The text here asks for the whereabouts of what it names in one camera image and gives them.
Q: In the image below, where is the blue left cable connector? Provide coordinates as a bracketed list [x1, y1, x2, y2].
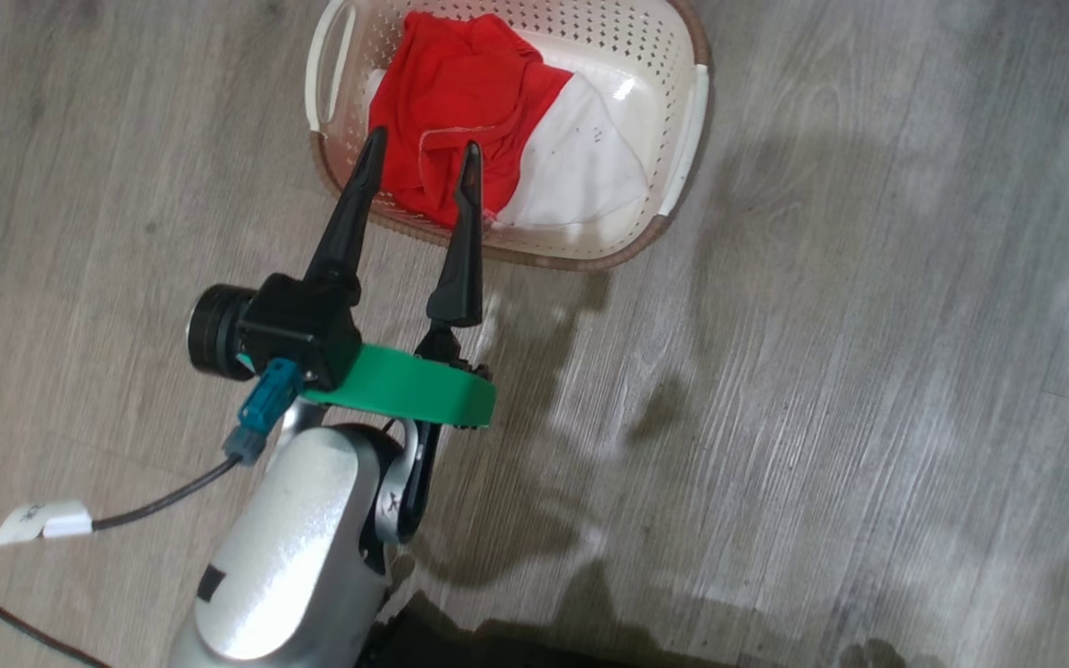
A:
[223, 359, 305, 466]

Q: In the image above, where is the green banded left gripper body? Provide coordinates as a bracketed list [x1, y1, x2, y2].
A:
[298, 325, 498, 430]

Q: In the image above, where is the red garment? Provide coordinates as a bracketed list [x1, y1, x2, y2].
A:
[367, 10, 575, 231]

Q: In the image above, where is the thin black cable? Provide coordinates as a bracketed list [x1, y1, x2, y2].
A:
[0, 557, 115, 668]

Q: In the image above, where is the cream perforated laundry basket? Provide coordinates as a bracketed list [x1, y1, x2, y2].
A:
[304, 0, 714, 273]

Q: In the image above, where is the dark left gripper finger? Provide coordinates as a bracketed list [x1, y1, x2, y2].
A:
[425, 141, 485, 328]
[303, 127, 390, 290]

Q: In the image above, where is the white garment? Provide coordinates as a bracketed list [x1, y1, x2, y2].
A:
[495, 72, 652, 231]

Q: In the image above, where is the black cable with tag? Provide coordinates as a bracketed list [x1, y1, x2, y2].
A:
[0, 453, 244, 545]

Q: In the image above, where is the white cable tag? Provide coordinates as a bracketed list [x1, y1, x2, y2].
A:
[0, 500, 94, 547]

